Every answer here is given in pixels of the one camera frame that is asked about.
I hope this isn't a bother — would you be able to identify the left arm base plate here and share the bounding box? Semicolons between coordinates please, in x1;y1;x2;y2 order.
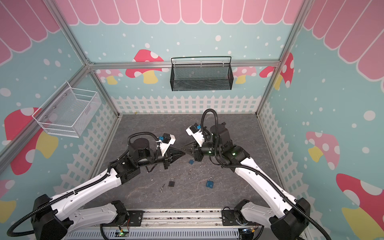
116;210;144;227

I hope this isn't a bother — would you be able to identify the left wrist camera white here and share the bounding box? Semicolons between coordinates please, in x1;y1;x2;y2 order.
159;133;176;157

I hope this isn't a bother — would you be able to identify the black padlock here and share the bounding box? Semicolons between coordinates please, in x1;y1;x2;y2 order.
168;178;176;188

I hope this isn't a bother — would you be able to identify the white wire mesh basket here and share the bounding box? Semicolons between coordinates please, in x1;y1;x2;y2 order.
32;82;102;138

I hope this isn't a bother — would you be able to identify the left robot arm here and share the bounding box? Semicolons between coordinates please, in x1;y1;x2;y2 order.
7;132;185;240

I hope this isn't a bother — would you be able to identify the right green circuit board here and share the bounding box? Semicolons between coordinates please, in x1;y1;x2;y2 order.
241;227;256;235

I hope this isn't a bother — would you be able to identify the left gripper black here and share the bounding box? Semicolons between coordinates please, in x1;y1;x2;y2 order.
137;147;186;170

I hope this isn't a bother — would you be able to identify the white slotted cable duct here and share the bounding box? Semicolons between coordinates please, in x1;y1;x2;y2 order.
64;228;241;240

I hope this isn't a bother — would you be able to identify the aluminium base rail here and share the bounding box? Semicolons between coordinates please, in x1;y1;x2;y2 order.
59;208;307;230

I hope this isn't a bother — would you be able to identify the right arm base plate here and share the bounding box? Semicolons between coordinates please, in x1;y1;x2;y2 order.
221;208;260;226

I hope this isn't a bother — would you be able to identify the green circuit board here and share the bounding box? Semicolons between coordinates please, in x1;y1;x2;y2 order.
241;227;256;235
115;230;130;238

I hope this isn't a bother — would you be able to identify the black wire mesh basket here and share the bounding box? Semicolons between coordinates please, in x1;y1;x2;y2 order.
170;56;234;92

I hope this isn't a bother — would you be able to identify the left green circuit board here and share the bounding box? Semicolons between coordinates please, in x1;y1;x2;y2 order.
115;230;130;238

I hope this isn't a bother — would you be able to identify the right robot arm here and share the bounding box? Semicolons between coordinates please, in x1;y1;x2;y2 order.
184;109;331;240

